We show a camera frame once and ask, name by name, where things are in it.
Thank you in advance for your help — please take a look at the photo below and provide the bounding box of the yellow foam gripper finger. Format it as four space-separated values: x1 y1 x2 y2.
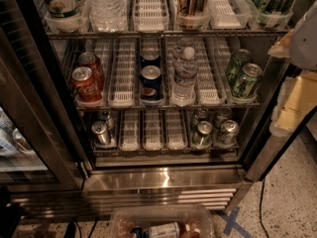
267 30 294 59
269 70 317 137

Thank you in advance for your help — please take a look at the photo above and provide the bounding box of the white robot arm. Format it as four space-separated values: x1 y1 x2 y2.
268 2 317 137

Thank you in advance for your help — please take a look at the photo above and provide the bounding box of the front green can middle shelf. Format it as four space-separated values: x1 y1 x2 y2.
231 63 263 98

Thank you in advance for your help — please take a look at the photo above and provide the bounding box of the rear green can middle shelf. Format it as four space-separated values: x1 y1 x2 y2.
225 49 252 86

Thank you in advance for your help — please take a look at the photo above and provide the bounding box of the green can bottom front right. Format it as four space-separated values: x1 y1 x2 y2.
216 120 239 146

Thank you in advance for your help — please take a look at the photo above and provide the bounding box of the green can bottom rear right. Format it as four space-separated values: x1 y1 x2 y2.
213 108 232 129

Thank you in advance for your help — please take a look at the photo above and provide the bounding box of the green can bottom rear left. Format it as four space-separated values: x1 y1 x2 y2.
190 108 210 131

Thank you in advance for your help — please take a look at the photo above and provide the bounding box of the green can bottom front left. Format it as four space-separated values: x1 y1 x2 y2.
192 121 213 148

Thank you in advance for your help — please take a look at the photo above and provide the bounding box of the rear blue pepsi can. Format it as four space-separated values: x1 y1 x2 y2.
141 51 160 67

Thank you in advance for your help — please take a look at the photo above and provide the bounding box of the blue pepsi can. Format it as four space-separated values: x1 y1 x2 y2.
140 65 161 101
141 51 160 67

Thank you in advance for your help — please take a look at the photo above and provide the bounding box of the white empty tray top shelf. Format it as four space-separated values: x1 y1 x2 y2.
133 0 169 32

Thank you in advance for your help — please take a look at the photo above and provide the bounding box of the white empty tray shelf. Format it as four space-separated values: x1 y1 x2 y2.
133 0 169 32
108 39 136 108

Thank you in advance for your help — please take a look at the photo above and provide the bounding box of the front blue pepsi can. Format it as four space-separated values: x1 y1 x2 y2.
140 65 161 101

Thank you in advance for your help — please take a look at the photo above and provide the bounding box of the white empty tray middle shelf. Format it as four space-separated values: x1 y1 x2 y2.
108 39 136 108

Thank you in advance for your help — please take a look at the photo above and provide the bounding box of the stainless steel fridge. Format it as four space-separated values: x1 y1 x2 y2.
0 0 315 218

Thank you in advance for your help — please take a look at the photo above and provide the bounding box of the white can in bin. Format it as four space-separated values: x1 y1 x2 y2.
148 222 179 238

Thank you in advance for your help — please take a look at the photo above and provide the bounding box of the rear silver can bottom shelf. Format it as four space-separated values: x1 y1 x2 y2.
97 110 116 138

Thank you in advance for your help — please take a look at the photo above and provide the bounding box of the silver can shelf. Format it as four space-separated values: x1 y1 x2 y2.
91 121 111 145
97 110 116 138

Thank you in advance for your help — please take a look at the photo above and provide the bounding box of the rear red coca-cola can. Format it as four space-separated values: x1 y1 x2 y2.
78 52 105 90

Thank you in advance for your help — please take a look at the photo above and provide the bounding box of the red coca-cola can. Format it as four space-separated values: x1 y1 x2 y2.
78 52 105 90
71 66 102 102

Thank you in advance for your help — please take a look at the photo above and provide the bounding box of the front red coca-cola can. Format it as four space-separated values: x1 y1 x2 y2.
71 66 102 102

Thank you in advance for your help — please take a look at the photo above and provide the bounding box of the front silver can bottom shelf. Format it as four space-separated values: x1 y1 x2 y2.
91 121 111 145

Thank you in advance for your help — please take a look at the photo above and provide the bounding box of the glass fridge door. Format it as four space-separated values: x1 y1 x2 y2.
0 0 90 193

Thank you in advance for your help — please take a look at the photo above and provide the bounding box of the small clear water bottle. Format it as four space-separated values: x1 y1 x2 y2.
172 47 198 106

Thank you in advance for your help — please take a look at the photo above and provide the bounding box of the blue tape cross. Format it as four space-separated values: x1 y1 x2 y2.
216 206 252 238

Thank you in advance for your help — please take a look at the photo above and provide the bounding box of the large clear water bottle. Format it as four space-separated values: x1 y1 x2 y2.
88 0 127 33

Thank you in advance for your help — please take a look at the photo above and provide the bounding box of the clear plastic bin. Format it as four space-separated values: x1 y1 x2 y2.
109 204 214 238

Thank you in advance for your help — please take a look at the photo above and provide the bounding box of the black floor cable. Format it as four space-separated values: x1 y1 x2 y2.
259 178 271 238

